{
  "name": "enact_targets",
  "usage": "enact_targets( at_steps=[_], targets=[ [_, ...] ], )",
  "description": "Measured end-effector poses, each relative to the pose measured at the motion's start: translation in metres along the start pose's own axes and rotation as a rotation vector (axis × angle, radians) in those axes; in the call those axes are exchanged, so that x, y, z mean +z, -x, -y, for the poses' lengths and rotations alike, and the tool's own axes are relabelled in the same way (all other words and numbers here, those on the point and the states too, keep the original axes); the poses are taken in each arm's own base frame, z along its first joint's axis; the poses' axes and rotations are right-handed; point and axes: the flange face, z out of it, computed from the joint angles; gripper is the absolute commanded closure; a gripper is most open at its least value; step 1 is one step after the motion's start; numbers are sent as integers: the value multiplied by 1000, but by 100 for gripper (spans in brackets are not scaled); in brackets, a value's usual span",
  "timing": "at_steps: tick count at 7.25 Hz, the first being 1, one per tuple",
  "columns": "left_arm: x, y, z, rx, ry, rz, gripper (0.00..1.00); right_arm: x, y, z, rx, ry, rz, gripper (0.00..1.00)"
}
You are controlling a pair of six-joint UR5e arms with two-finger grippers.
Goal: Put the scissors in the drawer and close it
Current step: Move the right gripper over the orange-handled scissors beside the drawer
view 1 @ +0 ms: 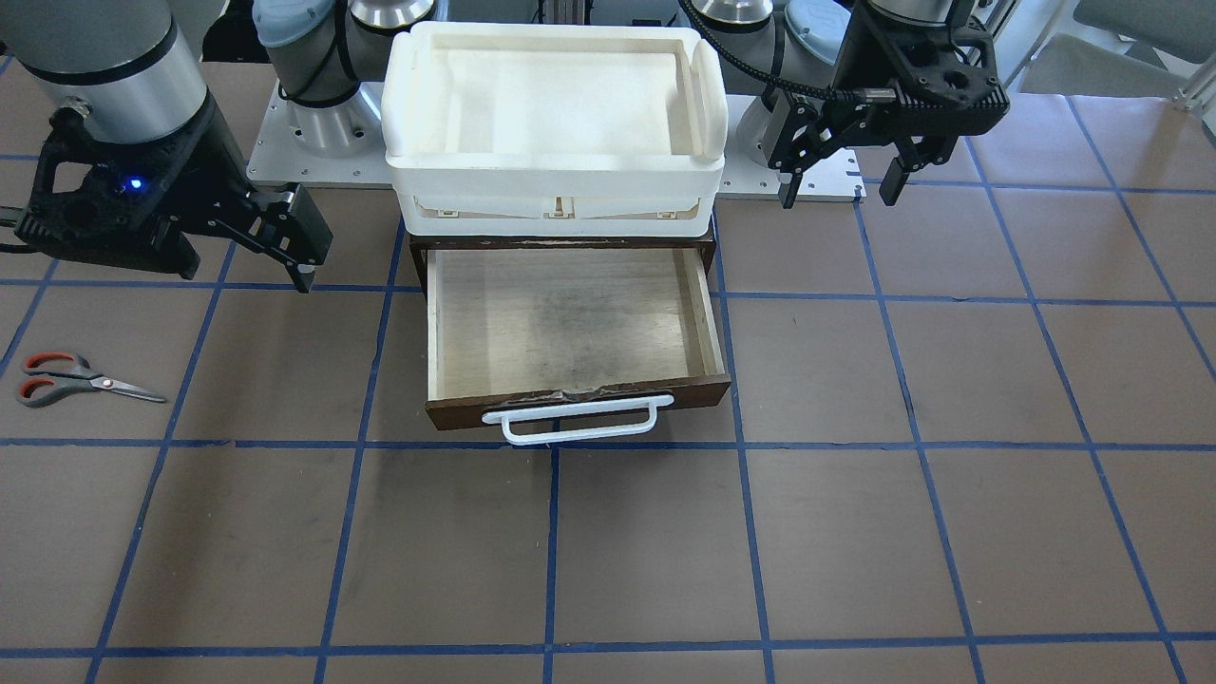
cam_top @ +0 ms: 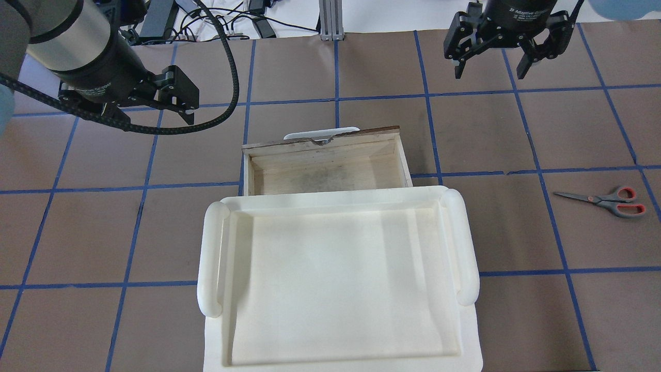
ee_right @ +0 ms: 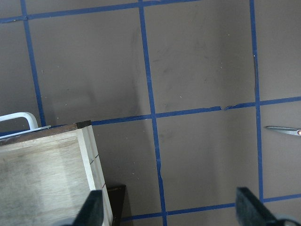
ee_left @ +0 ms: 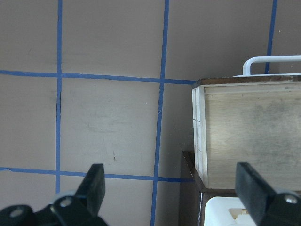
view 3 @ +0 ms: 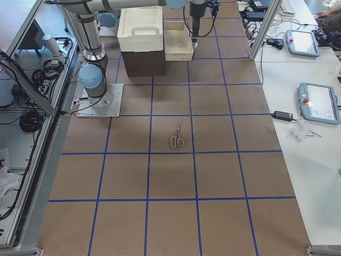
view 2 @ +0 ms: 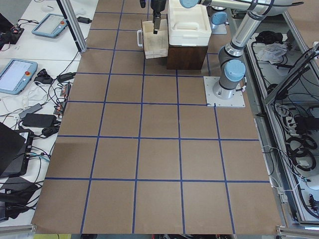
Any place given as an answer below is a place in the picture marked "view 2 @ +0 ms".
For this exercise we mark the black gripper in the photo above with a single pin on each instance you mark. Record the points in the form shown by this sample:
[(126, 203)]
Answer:
[(157, 5)]

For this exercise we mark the light wooden drawer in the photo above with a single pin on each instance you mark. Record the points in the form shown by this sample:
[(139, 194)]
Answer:
[(155, 45)]

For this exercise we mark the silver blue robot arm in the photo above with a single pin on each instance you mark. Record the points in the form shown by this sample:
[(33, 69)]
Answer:
[(232, 68)]

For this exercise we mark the white foam box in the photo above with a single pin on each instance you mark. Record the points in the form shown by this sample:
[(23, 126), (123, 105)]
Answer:
[(188, 26)]

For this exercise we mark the dark brown wooden cabinet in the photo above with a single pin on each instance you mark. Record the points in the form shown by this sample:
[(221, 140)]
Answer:
[(186, 57)]

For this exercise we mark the teach pendant far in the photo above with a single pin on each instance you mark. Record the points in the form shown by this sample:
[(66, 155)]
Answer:
[(51, 26)]

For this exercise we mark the teach pendant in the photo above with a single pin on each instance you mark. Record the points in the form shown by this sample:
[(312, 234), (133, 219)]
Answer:
[(16, 75), (51, 26)]

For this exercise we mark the white crumpled cloth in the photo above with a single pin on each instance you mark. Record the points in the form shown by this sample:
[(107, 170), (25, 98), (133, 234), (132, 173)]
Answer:
[(272, 53)]

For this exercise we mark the brown paper table mat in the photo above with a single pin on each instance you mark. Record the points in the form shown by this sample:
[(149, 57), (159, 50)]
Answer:
[(139, 151)]

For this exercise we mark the teach pendant near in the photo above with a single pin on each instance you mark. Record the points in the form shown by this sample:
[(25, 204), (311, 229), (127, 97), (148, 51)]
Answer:
[(16, 75)]

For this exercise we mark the black power adapter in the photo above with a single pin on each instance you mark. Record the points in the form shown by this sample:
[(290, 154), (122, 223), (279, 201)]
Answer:
[(39, 120)]

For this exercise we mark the black laptop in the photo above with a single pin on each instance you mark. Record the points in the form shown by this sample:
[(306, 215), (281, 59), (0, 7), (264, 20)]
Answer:
[(15, 145)]

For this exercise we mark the aluminium frame post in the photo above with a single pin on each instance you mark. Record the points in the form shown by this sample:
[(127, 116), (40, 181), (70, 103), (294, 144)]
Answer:
[(71, 19)]

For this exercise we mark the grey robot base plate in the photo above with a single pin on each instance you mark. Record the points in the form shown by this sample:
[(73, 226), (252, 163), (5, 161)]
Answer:
[(216, 96)]

